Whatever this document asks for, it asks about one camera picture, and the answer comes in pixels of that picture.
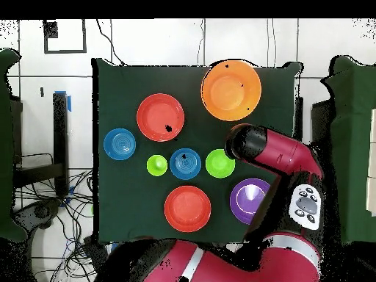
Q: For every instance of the red plastic bowl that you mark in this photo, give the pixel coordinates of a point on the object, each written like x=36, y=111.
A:
x=157, y=117
x=187, y=209

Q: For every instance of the large orange plastic bowl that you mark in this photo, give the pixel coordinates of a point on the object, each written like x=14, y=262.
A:
x=231, y=91

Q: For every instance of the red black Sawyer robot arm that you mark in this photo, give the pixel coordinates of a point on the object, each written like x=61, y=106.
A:
x=279, y=152

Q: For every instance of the small blue plastic bowl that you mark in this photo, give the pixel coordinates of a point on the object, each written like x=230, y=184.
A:
x=188, y=167
x=119, y=144

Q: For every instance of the green plastic bowl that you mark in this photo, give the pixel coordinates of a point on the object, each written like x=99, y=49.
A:
x=218, y=164

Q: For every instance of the green plastic cup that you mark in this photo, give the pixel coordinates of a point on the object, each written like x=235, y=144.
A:
x=157, y=165

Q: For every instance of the purple plastic bowl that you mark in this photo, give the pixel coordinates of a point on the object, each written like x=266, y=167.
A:
x=249, y=199

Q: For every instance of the dark green tablecloth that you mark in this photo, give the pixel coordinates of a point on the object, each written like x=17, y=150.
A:
x=147, y=79

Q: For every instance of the black metal stand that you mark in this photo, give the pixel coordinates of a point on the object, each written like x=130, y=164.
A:
x=60, y=132

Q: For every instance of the black power adapter box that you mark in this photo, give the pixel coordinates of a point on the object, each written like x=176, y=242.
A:
x=95, y=251

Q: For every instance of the black office chair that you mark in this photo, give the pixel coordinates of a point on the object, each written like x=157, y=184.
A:
x=38, y=213

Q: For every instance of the green covered side table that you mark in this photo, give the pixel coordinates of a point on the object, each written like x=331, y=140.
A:
x=6, y=147
x=352, y=132

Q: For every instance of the white boxes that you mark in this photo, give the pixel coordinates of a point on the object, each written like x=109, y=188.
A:
x=372, y=176

